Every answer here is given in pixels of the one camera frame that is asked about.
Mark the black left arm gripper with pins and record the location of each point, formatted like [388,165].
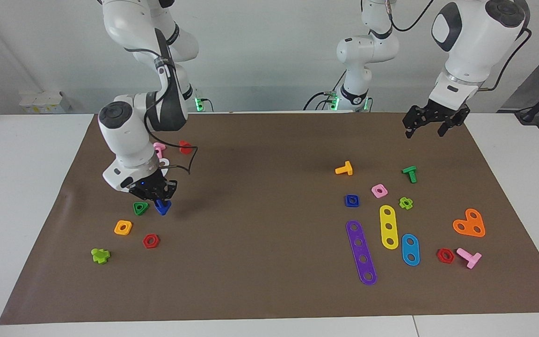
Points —
[435,113]

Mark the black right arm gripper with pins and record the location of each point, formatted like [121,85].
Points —
[150,187]

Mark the blue triangle-head screw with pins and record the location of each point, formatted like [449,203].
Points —
[162,209]

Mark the blue square nut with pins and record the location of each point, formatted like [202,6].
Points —
[347,203]

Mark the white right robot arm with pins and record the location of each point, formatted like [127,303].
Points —
[124,135]

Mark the green triangle nut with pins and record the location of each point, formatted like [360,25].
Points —
[136,210]

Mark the green plastic screw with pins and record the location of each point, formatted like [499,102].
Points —
[411,173]

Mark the pink plastic screw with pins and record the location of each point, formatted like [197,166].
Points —
[470,258]
[159,149]

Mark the red plastic screw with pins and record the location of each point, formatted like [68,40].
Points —
[185,150]

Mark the red hexagon nut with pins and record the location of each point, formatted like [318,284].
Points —
[145,241]
[440,256]

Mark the orange square nut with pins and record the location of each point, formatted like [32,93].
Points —
[117,229]

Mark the lime green flower nut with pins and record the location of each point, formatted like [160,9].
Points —
[403,204]

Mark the pink square nut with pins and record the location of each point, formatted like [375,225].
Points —
[374,192]

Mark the lime green cross screw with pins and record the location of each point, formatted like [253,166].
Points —
[100,256]

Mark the orange plastic screw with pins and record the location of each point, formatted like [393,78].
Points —
[344,169]

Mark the white curved plate with holes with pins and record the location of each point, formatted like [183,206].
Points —
[166,161]

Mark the yellow three-hole strip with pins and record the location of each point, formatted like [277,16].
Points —
[389,218]

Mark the orange heart plate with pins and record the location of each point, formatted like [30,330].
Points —
[469,224]

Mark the brown table mat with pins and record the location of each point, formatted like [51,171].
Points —
[251,257]

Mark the blue two-hole strip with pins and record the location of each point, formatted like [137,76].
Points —
[410,250]

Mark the purple four-hole strip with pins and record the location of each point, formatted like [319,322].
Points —
[360,251]

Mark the white box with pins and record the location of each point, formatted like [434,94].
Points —
[45,100]

